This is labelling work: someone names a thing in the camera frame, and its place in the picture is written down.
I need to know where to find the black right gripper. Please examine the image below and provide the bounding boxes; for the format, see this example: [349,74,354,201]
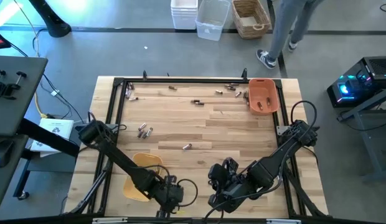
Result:
[207,157,255,214]

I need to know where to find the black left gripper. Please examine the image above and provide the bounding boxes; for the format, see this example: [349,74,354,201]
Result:
[152,175,185,218]

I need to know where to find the yellow plastic bin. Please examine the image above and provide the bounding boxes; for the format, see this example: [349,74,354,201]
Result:
[122,152,165,202]

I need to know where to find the orange plastic bin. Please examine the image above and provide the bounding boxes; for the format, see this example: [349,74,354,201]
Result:
[248,78,280,116]

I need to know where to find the white booklet box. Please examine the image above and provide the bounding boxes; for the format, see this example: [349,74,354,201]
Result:
[30,118,75,154]

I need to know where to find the clear plastic bin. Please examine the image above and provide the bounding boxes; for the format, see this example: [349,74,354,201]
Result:
[195,0,231,42]

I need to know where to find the woven wicker basket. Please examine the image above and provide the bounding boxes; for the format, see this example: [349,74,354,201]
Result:
[231,0,272,40]

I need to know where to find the person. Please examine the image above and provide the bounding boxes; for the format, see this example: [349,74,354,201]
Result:
[256,0,324,70]

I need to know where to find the grey metal side table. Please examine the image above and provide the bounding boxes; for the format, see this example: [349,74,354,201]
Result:
[336,85,386,183]

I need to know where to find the white stacked plastic bins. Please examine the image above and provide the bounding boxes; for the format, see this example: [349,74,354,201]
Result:
[170,0,199,30]

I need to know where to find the black desk top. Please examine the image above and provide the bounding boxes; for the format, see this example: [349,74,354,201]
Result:
[0,133,29,214]

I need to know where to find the black computer mouse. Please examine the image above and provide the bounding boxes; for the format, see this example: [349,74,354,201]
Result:
[0,138,15,169]

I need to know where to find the dark grey desk top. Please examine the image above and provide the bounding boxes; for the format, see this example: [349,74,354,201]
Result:
[0,55,49,138]

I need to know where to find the black RGB computer tower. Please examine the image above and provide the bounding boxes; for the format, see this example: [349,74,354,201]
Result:
[326,55,386,108]

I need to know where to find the black clamp device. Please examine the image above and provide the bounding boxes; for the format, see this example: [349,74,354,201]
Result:
[0,69,28,101]

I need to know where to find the black stand base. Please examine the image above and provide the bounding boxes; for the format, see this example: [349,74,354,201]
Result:
[27,0,72,39]

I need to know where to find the black device red screen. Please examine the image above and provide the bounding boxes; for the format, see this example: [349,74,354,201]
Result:
[0,28,12,50]

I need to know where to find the silver frame bracket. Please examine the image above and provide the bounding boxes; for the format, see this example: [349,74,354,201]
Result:
[266,218,302,224]
[92,217,128,224]

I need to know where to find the black desk base frame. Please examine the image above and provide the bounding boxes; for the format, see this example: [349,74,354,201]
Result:
[12,118,81,200]

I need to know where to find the yellow floor cable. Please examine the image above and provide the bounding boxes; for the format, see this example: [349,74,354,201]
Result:
[12,0,49,119]

